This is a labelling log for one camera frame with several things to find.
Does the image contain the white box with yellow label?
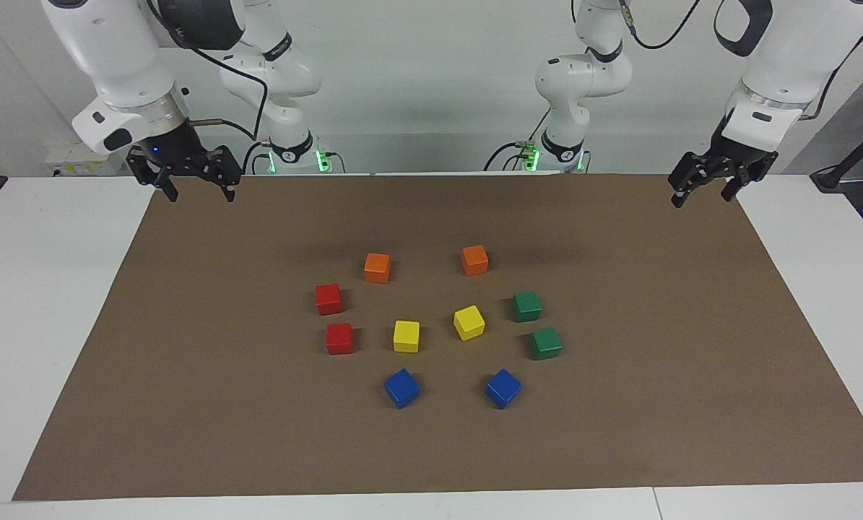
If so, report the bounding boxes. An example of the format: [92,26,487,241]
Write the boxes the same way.
[44,140,127,178]

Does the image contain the orange wooden cube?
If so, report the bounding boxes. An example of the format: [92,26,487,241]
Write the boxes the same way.
[363,252,391,285]
[461,244,490,277]

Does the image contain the green wooden cube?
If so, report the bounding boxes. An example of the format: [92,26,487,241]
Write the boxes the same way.
[530,326,563,361]
[512,290,543,324]

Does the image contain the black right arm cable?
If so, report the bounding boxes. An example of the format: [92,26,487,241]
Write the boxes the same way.
[146,0,269,142]

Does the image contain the brown table mat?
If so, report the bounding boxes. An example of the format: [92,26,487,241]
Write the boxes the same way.
[11,172,863,503]

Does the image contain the black base cable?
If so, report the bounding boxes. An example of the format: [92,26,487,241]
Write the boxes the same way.
[482,108,552,173]
[240,139,274,175]

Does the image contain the yellow wooden cube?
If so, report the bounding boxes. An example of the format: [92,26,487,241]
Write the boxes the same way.
[392,320,421,354]
[453,305,487,342]

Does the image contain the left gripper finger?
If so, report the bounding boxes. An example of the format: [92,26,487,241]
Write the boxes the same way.
[667,149,718,209]
[720,168,762,204]

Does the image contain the red wooden cube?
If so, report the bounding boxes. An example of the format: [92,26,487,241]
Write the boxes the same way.
[325,322,355,356]
[314,282,344,316]

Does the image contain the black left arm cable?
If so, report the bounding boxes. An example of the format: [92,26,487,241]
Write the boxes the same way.
[617,0,863,122]

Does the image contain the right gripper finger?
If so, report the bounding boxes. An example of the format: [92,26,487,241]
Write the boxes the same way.
[195,144,243,203]
[126,146,180,204]

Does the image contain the blue wooden cube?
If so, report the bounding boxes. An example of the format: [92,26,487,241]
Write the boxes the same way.
[485,368,523,410]
[383,368,421,410]

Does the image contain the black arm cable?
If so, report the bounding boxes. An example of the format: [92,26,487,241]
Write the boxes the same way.
[617,0,863,122]
[146,0,269,142]

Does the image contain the black tripod stand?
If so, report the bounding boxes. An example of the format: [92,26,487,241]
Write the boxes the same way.
[810,114,863,193]

